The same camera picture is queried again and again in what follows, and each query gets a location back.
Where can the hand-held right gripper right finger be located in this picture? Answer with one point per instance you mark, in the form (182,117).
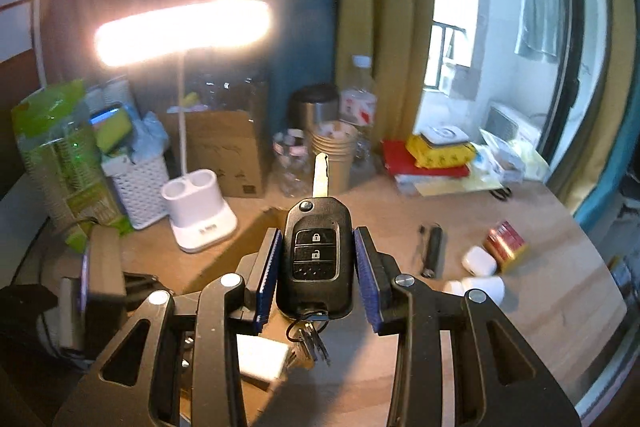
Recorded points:
(367,277)

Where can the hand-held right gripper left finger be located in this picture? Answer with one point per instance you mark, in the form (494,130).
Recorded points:
(267,277)

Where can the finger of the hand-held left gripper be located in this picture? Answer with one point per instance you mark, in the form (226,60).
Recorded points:
(142,287)
(72,312)

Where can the black car key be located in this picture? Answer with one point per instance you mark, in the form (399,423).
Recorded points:
(315,257)

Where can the black flashlight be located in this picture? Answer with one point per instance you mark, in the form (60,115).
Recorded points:
(432,252)

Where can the white charger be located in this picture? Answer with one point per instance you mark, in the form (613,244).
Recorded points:
(260,357)

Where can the white earbuds case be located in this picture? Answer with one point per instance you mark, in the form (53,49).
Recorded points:
(477,259)

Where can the white pill bottle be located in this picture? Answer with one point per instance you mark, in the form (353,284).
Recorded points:
(487,284)

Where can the red and gold can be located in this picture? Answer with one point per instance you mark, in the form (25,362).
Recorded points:
(505,244)

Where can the white desk lamp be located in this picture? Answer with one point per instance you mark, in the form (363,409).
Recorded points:
(200,227)

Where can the white lattice basket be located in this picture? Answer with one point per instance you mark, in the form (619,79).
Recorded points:
(140,192)

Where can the small clear plastic bottle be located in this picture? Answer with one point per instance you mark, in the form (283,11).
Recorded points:
(290,162)

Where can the stack of brown paper cups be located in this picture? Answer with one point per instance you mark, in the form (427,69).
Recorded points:
(332,162)

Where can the red book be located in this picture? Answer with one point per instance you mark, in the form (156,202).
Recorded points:
(397,157)

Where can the pale yellow paper folder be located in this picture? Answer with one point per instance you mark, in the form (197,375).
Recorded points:
(450,184)

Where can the tall brown cardboard box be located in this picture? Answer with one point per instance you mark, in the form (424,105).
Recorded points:
(220,152)

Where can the yellow packet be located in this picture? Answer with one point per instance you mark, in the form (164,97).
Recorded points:
(440,154)

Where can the pale blue plastic bag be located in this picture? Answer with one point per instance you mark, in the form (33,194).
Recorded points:
(150,137)

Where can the yellow-green sponge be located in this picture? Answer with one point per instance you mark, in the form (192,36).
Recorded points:
(112,138)

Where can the black scissors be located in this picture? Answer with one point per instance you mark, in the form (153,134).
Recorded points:
(500,193)

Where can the white power bank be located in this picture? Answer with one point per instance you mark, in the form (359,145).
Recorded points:
(445,134)

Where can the clear water bottle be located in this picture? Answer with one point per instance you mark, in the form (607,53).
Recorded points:
(357,102)

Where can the white plastic bag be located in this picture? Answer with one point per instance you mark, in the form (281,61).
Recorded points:
(500,162)

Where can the steel thermos flask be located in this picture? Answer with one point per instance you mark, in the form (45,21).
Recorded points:
(312,107)

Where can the white device with blue light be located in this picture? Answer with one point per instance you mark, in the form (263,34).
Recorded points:
(105,114)

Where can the pale yellow bag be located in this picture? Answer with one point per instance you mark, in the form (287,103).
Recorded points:
(532,157)

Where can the balcony window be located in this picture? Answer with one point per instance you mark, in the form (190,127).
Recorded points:
(450,52)

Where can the pile of colourful boxes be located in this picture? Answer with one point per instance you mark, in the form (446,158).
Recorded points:
(620,279)

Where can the yellow curtain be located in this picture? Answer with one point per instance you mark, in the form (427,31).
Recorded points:
(380,7)
(610,57)

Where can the hanging grey garment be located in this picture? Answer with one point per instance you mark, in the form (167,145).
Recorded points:
(540,12)

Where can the black door frame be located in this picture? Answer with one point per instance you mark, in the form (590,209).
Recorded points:
(580,32)

